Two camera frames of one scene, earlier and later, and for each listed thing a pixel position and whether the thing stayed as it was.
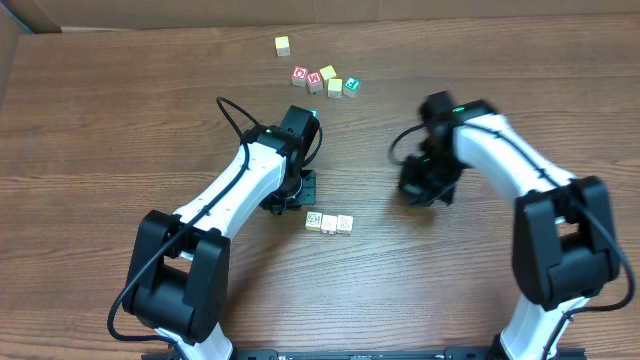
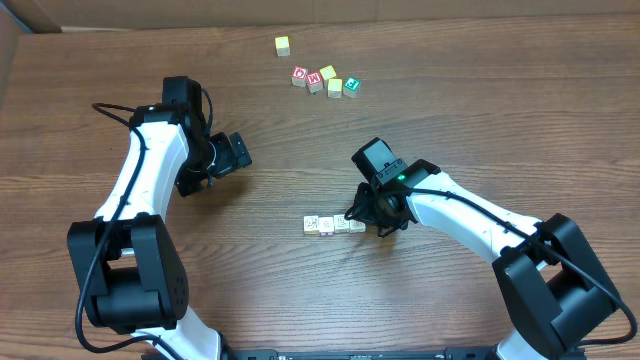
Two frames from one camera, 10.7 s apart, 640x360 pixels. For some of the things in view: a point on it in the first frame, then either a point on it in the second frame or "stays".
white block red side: [344, 225] stays
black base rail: [450, 353] stays
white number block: [329, 224] stays
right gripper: [412, 181] to [363, 210]
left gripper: [306, 193] to [228, 159]
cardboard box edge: [18, 17] stays
